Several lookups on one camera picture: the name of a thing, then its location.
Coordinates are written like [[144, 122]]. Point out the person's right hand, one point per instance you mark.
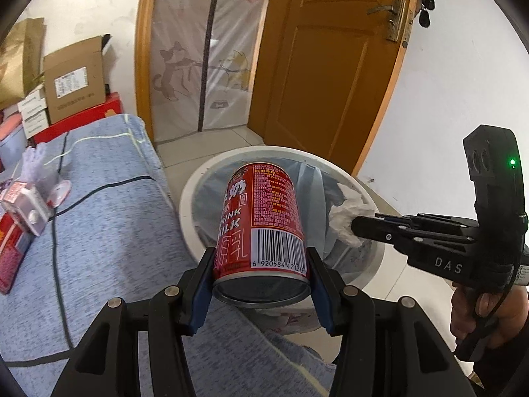
[[516, 310]]

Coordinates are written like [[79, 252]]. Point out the white tissue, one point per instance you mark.
[[345, 215]]

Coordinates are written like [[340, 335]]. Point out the white foam net sleeve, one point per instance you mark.
[[35, 161]]

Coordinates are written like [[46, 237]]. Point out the white round trash bin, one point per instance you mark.
[[194, 215]]

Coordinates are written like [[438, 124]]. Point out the person's right forearm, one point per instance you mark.
[[504, 368]]

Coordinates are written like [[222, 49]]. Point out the small white box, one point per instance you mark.
[[35, 113], [37, 128], [31, 99]]

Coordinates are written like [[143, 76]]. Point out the blue plaid tablecloth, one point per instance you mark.
[[115, 235]]

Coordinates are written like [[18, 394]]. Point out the wooden door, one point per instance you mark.
[[322, 70]]

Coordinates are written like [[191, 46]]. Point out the clear plastic wrapper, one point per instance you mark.
[[58, 192]]

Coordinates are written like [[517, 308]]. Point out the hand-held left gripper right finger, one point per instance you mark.
[[320, 289]]

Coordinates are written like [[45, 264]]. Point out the blue bucket with pink lid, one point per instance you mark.
[[10, 128]]

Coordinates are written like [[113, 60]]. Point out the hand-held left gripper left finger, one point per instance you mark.
[[204, 285]]

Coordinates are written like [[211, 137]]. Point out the red drink can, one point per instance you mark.
[[264, 215]]

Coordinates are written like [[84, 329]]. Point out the purple and white carton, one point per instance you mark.
[[24, 206]]

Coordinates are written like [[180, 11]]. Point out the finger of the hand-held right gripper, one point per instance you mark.
[[430, 220], [372, 229]]

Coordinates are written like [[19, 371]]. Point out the bunch of keys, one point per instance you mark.
[[425, 4]]

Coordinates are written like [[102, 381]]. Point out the red carton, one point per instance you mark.
[[12, 256]]

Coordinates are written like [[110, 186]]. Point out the brown cardboard box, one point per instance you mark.
[[74, 87]]

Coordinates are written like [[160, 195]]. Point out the large red box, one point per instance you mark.
[[82, 120]]

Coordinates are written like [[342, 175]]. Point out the translucent cartoon print curtain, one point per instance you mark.
[[182, 29]]

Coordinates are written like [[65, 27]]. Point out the brown paper bag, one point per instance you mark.
[[20, 62]]

